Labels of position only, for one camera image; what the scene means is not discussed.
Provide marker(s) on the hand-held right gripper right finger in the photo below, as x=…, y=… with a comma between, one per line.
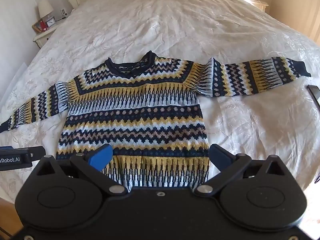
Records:
x=220, y=155

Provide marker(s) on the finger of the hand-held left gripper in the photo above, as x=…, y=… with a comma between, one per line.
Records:
x=37, y=153

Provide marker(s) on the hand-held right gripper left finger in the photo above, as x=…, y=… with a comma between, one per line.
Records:
x=100, y=156

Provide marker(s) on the navy yellow white patterned sweater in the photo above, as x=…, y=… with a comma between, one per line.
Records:
x=135, y=115

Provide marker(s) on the black phone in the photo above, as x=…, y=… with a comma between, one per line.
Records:
x=314, y=93

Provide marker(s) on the white bedside table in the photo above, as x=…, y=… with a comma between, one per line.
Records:
x=43, y=38

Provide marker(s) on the small red object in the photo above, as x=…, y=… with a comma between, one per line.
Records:
x=43, y=25

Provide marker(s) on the small white clock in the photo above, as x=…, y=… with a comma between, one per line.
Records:
x=50, y=21

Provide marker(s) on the bed with white embroidered bedspread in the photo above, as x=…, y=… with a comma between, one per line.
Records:
x=162, y=30

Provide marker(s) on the small white device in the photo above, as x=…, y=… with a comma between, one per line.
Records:
x=64, y=13

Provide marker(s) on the white table lamp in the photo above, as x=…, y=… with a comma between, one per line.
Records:
x=45, y=8

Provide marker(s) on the cream bedside table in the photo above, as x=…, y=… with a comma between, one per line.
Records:
x=260, y=5

